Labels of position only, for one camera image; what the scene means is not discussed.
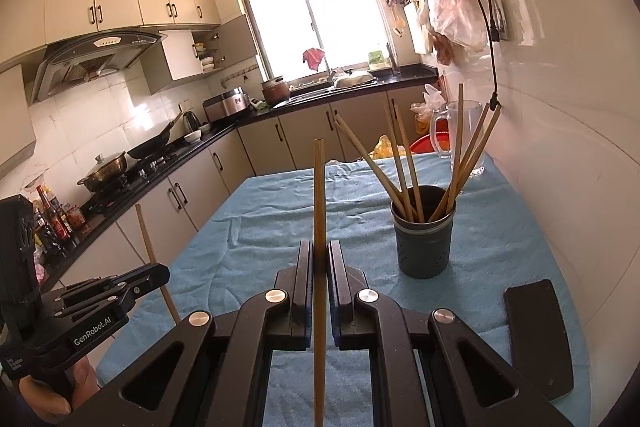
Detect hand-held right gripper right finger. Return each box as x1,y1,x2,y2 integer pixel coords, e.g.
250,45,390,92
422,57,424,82
326,240,574,427

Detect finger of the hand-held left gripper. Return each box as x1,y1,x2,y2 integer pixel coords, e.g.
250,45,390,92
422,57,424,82
52,262,171,316

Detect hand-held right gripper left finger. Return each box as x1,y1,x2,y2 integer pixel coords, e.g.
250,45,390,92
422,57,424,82
60,239,315,427

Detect wooden chopstick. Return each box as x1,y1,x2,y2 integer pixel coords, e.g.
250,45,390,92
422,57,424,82
135,203,181,324
312,138,329,427

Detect dark grey utensil holder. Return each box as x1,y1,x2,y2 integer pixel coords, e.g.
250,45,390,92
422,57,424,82
390,186,457,279

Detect bundle of chopsticks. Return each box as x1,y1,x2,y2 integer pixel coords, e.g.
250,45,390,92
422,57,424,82
333,83,503,224

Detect person's left hand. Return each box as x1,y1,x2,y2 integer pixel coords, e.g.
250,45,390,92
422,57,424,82
17,355,99,426

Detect blue towel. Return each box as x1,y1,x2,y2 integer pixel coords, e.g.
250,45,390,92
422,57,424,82
95,157,592,427

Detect row of condiment bottles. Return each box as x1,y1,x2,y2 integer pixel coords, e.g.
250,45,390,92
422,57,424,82
29,184,87,258

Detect gas stove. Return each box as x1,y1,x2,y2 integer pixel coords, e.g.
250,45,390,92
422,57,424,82
82,142,189,214

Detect steel pot with lid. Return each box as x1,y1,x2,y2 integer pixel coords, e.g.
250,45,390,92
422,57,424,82
77,151,129,194

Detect beige base cabinets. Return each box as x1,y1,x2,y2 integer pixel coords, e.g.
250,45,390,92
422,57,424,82
50,77,441,298

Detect black wok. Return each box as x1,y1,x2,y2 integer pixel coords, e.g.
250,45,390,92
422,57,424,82
127,111,184,160

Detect yellow plastic bag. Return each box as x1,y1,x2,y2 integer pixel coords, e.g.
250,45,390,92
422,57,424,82
372,135,406,160

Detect red plastic basin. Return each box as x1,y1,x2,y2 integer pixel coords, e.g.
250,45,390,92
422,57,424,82
412,134,452,156

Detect black countertop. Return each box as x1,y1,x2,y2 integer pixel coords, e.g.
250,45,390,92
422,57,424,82
42,63,441,293

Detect steel sink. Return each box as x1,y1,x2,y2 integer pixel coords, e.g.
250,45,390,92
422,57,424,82
287,79,379,100

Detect brown cooking pot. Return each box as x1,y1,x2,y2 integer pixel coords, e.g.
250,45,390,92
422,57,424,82
260,76,291,106

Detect silver rice cooker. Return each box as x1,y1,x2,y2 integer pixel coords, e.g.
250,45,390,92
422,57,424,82
202,87,250,122

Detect metal lid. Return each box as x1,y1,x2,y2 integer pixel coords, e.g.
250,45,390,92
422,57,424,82
332,67,376,88

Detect clear glass mug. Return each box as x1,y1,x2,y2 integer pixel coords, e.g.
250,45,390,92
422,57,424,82
429,100,486,178

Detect black flat case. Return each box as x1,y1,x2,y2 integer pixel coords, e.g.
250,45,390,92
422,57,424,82
502,279,575,403

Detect red hanging cloth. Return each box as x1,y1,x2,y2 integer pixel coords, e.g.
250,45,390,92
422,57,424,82
301,48,325,73

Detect range hood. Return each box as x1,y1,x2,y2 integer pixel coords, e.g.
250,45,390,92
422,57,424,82
29,29,169,106

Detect white cutting board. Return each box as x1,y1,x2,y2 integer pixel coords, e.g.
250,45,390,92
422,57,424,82
412,4,436,53

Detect hanging clear plastic bags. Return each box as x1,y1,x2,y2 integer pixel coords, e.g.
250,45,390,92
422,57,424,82
424,0,494,64

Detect black power cable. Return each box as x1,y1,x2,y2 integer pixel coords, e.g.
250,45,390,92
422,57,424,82
467,0,501,110

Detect wall power strip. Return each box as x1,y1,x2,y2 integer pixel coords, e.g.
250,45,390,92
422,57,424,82
487,0,511,43

